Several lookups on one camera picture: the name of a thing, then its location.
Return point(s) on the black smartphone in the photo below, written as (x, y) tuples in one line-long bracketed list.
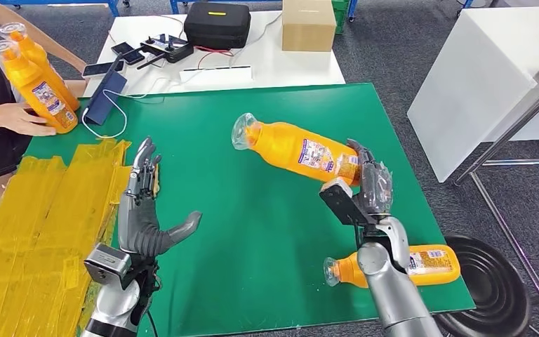
[(122, 48), (133, 57)]

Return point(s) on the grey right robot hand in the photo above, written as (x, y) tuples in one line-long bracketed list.
[(376, 186)]

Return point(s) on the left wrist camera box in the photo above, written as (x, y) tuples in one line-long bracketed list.
[(107, 265)]

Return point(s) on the large white table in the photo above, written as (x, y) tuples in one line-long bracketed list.
[(474, 83)]

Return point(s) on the blue tablet cover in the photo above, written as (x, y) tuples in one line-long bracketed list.
[(106, 97)]

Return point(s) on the person's left hand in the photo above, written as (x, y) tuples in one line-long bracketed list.
[(80, 66)]

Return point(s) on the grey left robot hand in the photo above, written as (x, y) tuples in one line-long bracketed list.
[(141, 223)]

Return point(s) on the orange bottle with blue logo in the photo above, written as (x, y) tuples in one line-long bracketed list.
[(41, 60)]

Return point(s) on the person's right hand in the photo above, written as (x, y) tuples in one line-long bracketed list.
[(18, 120)]

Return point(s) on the blue metal rack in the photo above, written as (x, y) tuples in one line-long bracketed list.
[(173, 4)]

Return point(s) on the black remote controller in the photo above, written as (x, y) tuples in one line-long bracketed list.
[(172, 50)]

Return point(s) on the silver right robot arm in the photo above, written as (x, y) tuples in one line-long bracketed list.
[(395, 288)]

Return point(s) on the black round stool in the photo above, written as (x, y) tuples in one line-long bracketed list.
[(483, 287)]

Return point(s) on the orange bottle with label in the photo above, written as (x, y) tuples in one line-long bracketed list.
[(41, 93), (432, 265), (288, 149)]

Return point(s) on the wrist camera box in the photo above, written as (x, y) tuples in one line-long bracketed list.
[(107, 265), (341, 200)]

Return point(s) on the green table board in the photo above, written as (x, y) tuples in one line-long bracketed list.
[(251, 209)]

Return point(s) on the green plastic crate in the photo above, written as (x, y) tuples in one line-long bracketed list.
[(340, 15)]

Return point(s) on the smartphone with pale screen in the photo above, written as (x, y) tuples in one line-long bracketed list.
[(100, 69)]

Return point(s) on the yellow tape sheet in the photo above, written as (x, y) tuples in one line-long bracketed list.
[(32, 232)]

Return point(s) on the black carrying case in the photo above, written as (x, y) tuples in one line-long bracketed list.
[(217, 25)]

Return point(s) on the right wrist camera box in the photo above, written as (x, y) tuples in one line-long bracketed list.
[(341, 200)]

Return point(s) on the person's left forearm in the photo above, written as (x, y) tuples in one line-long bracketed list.
[(51, 42)]

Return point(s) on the white power strip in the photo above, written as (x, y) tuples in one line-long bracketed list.
[(216, 75)]

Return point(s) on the cardboard box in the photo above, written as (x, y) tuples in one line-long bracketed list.
[(308, 25)]

